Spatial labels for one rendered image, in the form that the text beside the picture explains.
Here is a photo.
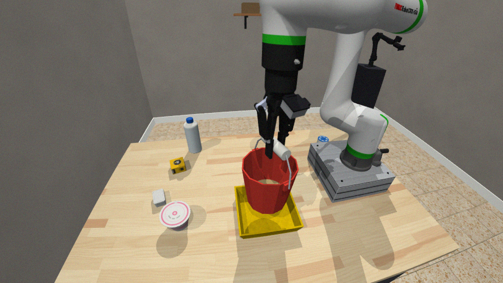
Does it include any white bottle with blue cap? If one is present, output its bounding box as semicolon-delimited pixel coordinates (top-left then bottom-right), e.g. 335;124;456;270
183;117;202;154

